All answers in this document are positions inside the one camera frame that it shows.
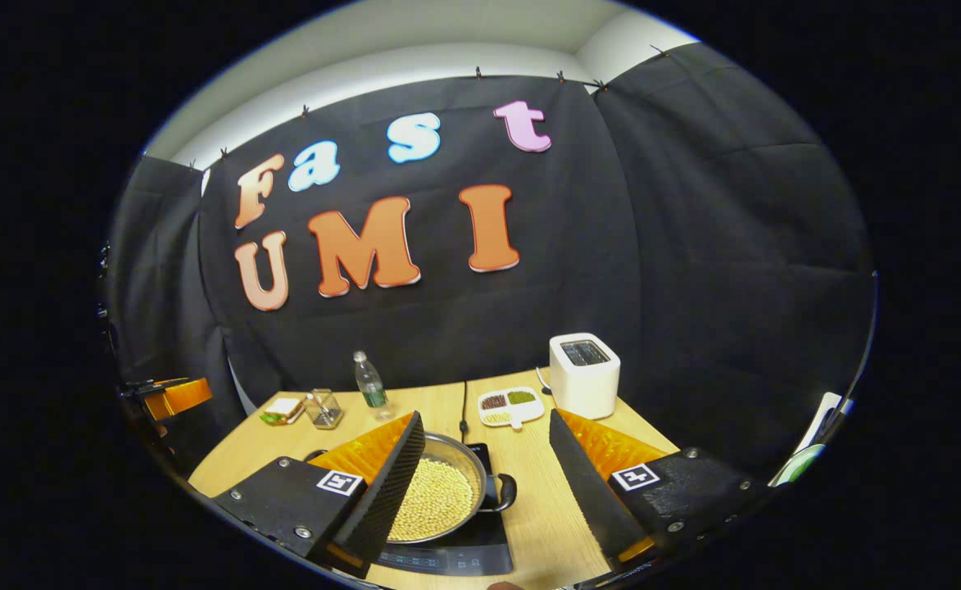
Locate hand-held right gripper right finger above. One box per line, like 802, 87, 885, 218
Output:
547, 407, 764, 574

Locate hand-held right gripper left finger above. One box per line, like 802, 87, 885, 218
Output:
210, 410, 426, 579

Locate pile of yellow soybeans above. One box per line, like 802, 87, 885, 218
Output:
388, 457, 474, 542

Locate steel pot with black handle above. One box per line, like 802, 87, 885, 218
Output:
304, 432, 519, 546

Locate black induction cooktop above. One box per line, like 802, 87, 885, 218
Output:
374, 442, 515, 577

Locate sandwich on white plate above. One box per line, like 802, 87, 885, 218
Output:
259, 397, 306, 426

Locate clear plastic water bottle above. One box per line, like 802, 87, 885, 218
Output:
353, 351, 388, 421

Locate white toaster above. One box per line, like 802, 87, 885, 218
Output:
549, 333, 621, 420

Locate white divided dish of beans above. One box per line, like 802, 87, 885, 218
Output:
478, 387, 545, 431

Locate black backdrop cloth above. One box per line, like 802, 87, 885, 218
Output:
107, 43, 878, 492

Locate wire mesh utensil holder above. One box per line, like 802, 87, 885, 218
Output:
306, 388, 344, 430

